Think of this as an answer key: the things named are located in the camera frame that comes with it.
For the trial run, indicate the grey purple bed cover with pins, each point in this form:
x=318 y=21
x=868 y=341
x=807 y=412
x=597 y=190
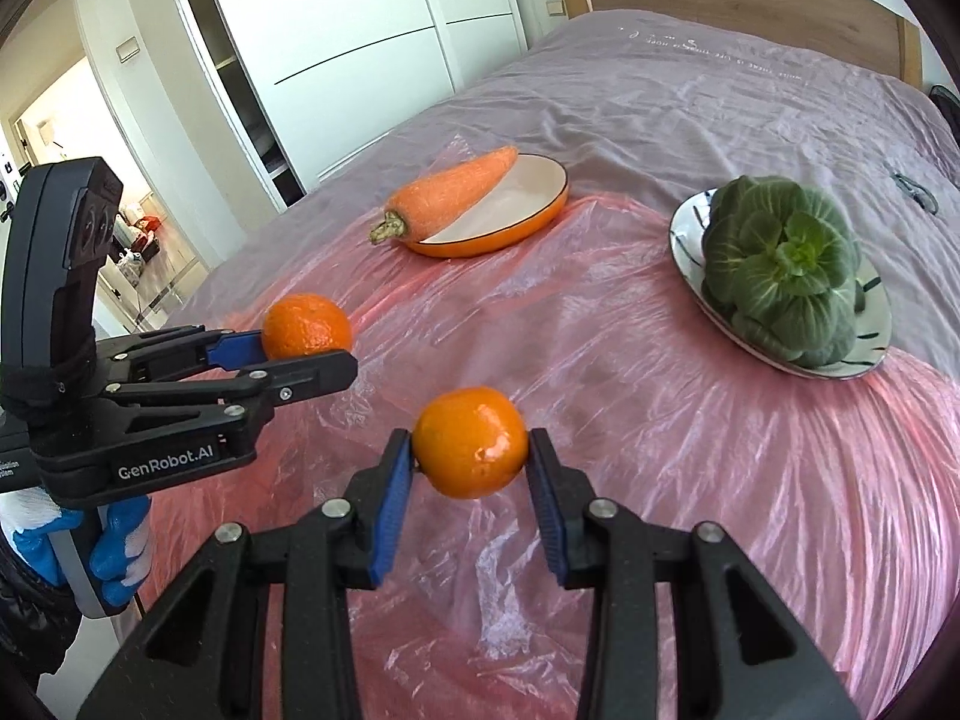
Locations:
x=657 y=109

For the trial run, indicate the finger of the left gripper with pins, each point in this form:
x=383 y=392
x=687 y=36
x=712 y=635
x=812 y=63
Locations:
x=177 y=353
x=276 y=383

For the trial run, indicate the orange carrot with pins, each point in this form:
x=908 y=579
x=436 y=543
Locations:
x=428 y=205

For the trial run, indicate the black backpack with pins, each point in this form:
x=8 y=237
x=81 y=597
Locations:
x=948 y=105

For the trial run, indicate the white patterned plate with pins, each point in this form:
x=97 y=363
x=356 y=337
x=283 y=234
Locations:
x=873 y=325

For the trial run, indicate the orange tangerine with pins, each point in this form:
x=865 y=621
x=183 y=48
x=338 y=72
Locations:
x=303 y=325
x=470 y=443

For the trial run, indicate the green leafy vegetable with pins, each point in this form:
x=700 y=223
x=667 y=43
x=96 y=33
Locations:
x=779 y=265

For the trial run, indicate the blue gloved left hand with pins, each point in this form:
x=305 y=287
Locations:
x=101 y=556

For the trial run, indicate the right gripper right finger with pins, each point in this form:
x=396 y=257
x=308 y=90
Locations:
x=681 y=612

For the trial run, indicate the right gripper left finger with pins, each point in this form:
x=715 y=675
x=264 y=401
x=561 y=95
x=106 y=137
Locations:
x=199 y=651

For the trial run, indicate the pink plastic sheet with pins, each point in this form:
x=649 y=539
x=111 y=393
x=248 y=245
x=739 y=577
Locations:
x=845 y=494

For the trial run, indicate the white wardrobe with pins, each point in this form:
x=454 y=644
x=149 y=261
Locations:
x=309 y=84

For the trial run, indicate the orange oval dish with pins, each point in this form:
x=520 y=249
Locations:
x=526 y=200

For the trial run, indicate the dark glasses on bed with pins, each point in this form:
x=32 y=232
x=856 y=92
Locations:
x=919 y=194

